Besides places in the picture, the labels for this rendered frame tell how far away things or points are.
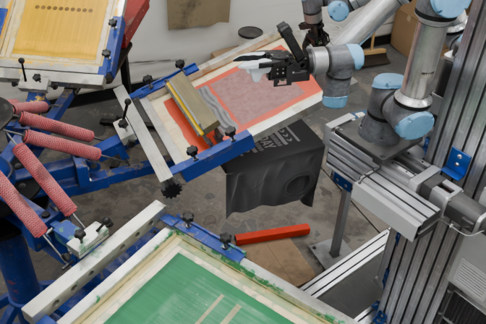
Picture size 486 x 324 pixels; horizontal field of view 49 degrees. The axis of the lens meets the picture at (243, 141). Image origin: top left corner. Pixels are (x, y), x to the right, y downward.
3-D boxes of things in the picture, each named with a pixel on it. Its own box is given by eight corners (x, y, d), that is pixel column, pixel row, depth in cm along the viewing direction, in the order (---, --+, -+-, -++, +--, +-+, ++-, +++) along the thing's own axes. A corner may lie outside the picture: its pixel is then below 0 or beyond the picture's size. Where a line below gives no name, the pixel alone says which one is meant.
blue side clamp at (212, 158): (250, 139, 209) (246, 126, 204) (255, 147, 205) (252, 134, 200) (181, 175, 204) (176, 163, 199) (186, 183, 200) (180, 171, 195)
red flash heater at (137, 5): (80, 2, 338) (77, -17, 331) (152, 7, 336) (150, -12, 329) (43, 45, 289) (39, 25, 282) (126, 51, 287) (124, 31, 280)
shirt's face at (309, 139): (278, 96, 267) (278, 95, 266) (325, 145, 236) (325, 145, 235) (189, 116, 250) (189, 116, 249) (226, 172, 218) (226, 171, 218)
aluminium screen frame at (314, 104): (288, 30, 255) (287, 22, 252) (359, 88, 213) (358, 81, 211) (139, 101, 242) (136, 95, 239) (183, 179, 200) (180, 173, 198)
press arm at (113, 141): (136, 135, 219) (131, 126, 216) (139, 143, 215) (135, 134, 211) (97, 154, 216) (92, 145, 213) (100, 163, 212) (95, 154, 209)
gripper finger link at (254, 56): (233, 77, 147) (266, 75, 148) (233, 56, 144) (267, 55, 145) (232, 72, 150) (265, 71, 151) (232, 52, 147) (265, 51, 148)
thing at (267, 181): (305, 189, 260) (313, 135, 240) (314, 200, 254) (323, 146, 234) (219, 215, 243) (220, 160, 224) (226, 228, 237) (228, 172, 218)
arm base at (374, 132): (409, 136, 190) (415, 113, 184) (382, 151, 182) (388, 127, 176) (376, 116, 199) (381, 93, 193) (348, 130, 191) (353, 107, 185)
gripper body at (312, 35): (315, 53, 222) (312, 28, 214) (304, 44, 228) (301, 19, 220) (330, 45, 224) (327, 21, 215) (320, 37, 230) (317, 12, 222)
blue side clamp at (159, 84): (198, 74, 249) (194, 61, 244) (202, 79, 245) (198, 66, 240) (140, 102, 244) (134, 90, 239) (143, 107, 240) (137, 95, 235)
